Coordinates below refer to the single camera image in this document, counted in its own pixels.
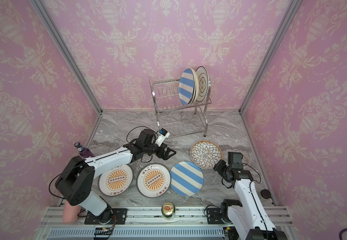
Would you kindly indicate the orange sunburst plate right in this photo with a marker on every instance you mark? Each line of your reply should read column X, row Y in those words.
column 153, row 180

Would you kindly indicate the floral pattern plate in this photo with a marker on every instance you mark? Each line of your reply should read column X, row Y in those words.
column 205, row 154

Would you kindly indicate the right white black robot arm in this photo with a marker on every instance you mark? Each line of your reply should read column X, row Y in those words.
column 247, row 213

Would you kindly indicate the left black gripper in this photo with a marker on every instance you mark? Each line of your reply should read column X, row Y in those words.
column 166, row 156

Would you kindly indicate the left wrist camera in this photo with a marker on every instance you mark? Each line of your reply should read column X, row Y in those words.
column 162, row 134

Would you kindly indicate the green gold can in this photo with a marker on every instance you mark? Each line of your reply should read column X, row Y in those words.
column 168, row 210

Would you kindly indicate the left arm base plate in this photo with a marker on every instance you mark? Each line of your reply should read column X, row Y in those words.
column 118, row 218

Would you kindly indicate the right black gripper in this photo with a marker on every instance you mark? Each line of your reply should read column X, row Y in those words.
column 220, row 167

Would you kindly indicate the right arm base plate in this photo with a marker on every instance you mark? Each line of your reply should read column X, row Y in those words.
column 216, row 217

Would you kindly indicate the plain cream plate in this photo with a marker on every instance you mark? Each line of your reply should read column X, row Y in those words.
column 197, row 82

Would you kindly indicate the green red rimmed white plate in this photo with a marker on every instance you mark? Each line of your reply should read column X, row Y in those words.
column 194, row 86

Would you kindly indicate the orange sunburst plate left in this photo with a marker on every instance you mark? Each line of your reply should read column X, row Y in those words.
column 115, row 181

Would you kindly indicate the blue striped plate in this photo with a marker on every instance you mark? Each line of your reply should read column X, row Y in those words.
column 186, row 86
column 187, row 178

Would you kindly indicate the pink cup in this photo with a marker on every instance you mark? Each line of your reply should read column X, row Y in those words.
column 70, row 213

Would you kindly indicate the white plate dark rim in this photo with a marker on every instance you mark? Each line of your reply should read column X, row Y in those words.
column 203, row 78

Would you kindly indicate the blue striped plate front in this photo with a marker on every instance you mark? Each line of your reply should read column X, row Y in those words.
column 187, row 178

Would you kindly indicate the purple bottle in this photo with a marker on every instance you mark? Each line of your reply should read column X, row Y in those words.
column 83, row 151

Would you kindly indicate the aluminium rail frame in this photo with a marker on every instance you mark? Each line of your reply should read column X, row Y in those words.
column 144, row 223

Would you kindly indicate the silver wire dish rack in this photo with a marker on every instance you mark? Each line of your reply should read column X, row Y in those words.
column 179, row 120

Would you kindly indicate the orange sunburst plate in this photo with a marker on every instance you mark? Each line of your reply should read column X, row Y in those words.
column 115, row 181
column 153, row 180

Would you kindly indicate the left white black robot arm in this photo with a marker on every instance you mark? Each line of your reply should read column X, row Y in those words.
column 75, row 182

